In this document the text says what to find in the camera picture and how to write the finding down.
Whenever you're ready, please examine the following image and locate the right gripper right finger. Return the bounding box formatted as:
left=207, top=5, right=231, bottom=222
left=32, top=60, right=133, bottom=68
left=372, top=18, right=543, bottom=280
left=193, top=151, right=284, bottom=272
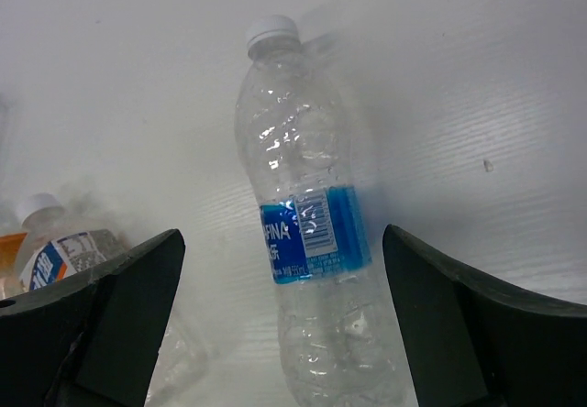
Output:
left=382, top=225, right=586, bottom=406

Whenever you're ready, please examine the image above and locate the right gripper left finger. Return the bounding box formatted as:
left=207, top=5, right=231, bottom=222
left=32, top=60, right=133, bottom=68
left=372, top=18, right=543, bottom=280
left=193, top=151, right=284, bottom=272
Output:
left=1, top=229, right=185, bottom=406

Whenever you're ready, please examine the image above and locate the blue label water bottle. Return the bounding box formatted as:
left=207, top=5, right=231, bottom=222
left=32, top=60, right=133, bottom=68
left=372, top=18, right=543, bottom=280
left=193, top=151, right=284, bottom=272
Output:
left=234, top=15, right=404, bottom=406

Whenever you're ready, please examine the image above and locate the orange label bottle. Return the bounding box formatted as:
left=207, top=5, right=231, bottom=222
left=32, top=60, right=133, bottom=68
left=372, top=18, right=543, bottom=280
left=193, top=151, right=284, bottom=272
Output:
left=0, top=233, right=27, bottom=300

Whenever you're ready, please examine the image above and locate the white blue label bottle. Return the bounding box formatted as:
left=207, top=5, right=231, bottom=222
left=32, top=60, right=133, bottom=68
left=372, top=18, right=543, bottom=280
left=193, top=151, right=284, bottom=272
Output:
left=13, top=193, right=208, bottom=406

